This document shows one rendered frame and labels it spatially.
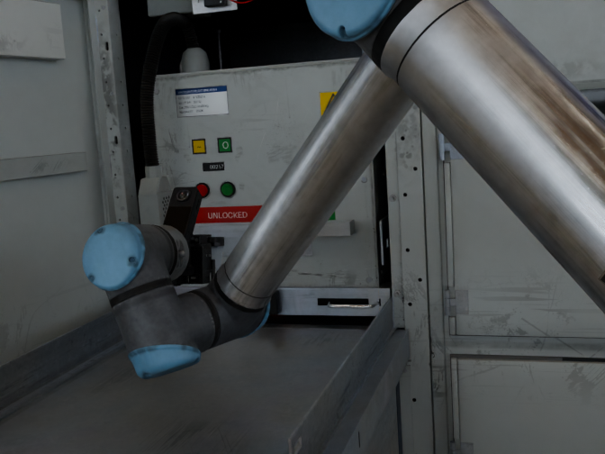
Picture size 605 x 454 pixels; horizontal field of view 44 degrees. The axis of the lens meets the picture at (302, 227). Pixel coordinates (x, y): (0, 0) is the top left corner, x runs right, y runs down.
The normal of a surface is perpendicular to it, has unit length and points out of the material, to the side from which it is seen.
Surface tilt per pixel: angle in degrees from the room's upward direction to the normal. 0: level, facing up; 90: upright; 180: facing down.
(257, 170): 90
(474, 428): 90
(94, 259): 76
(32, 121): 90
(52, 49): 90
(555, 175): 81
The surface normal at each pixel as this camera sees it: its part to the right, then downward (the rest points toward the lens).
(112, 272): -0.33, -0.11
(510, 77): -0.14, -0.30
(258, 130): -0.29, 0.15
